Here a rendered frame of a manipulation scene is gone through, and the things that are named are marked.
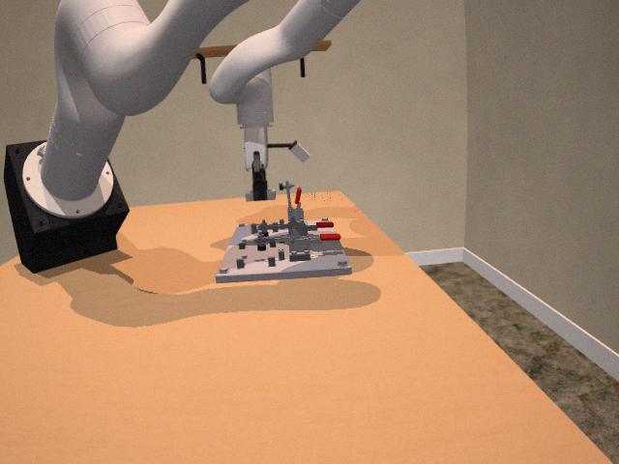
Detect black toggle clamp with red handle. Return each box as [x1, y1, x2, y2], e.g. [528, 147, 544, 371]
[258, 217, 334, 237]

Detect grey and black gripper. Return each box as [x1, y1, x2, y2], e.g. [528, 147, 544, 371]
[240, 125, 272, 201]

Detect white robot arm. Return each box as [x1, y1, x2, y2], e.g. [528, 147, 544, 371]
[22, 0, 361, 218]

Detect grey toggle clamp with red handle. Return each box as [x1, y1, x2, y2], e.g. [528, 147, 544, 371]
[254, 228, 341, 262]

